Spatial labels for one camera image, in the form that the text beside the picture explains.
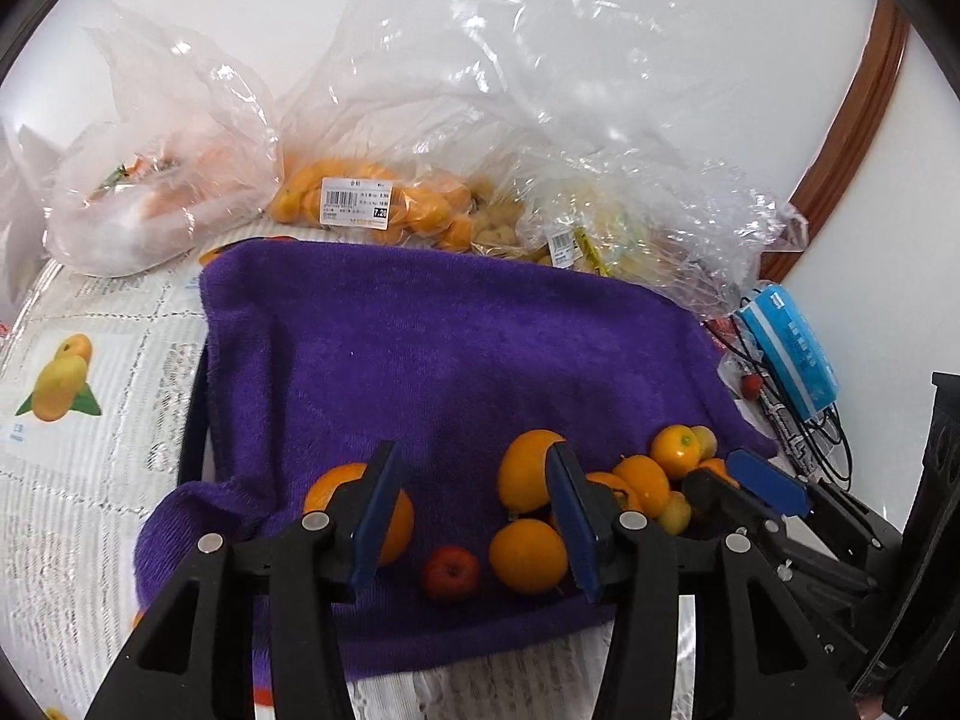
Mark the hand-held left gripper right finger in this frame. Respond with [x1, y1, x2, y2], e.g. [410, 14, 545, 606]
[545, 442, 860, 720]

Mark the small glossy kumquat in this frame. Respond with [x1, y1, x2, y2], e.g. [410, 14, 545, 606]
[649, 425, 704, 479]

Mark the clear bag of yellow fruit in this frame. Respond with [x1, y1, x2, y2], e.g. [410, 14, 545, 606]
[472, 142, 811, 316]

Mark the oval orange kumquat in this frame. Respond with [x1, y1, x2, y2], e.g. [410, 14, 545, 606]
[498, 430, 567, 515]

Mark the large dimpled tangerine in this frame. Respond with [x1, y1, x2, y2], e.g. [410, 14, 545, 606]
[303, 463, 416, 568]

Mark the clear bag of kumquats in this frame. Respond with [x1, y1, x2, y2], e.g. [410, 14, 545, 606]
[266, 0, 653, 252]

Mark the white plastic bag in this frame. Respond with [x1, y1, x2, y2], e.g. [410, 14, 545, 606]
[0, 120, 53, 316]

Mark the large tangerine with stem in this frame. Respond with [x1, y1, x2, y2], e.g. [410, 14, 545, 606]
[585, 471, 642, 518]

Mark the round orange kumquat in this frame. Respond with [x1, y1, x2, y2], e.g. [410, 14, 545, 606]
[611, 454, 671, 518]

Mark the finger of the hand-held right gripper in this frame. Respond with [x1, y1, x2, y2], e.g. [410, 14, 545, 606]
[726, 449, 905, 580]
[682, 469, 876, 599]

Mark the fruit print tablecloth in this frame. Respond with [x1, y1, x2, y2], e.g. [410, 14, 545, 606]
[0, 236, 698, 720]

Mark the purple towel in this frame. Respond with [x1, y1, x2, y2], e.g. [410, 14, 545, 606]
[133, 238, 781, 680]

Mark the round orange with stem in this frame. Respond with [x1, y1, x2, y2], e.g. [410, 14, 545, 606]
[489, 518, 569, 595]

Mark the small red apple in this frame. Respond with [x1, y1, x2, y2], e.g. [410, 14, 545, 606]
[422, 546, 480, 601]

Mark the blue tissue box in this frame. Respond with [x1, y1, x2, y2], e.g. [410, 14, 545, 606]
[735, 286, 839, 421]

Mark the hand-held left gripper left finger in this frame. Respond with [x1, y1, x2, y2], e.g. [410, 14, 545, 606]
[84, 440, 410, 720]

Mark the clear bag of tangerines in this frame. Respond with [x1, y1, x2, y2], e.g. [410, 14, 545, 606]
[45, 0, 290, 278]

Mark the black cable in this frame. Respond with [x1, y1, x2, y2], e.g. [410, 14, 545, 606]
[731, 315, 856, 485]

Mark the brown wooden door frame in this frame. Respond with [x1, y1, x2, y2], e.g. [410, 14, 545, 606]
[757, 0, 912, 286]

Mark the clear bag of red fruit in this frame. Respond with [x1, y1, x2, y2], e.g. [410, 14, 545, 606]
[705, 315, 751, 391]

